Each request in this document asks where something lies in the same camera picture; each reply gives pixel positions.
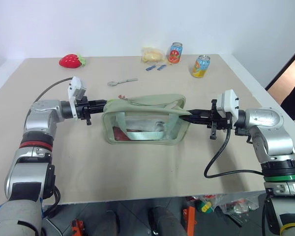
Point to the red strawberry toy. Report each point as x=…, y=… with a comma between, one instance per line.
x=70, y=61

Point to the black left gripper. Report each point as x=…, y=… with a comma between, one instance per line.
x=83, y=108

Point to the blue and red drink can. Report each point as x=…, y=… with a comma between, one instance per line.
x=175, y=53

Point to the yellow and orange drink can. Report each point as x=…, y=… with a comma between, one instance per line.
x=200, y=67

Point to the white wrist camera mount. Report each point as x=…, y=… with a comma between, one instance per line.
x=227, y=102
x=76, y=86

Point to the small red zipper charm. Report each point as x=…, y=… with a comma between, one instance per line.
x=121, y=96

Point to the dark rounded shape under table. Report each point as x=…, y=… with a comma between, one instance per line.
x=166, y=221

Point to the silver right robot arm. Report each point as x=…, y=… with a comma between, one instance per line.
x=268, y=127

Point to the clear bag with yellow food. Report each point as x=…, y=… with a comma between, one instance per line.
x=152, y=56

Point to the clear bag of colourful toys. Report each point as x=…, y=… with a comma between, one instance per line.
x=226, y=205

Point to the orange plastic part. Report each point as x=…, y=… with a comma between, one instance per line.
x=77, y=227
x=189, y=217

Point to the small blue packet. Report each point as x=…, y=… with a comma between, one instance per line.
x=162, y=67
x=151, y=68

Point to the green pouch with clear window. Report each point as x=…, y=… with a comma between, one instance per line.
x=147, y=108

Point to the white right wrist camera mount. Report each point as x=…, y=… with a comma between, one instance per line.
x=227, y=102

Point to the grey metal spoon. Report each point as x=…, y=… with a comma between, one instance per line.
x=111, y=83

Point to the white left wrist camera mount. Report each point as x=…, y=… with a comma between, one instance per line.
x=76, y=86

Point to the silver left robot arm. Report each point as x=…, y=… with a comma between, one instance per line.
x=37, y=115

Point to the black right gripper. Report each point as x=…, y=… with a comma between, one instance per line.
x=220, y=121

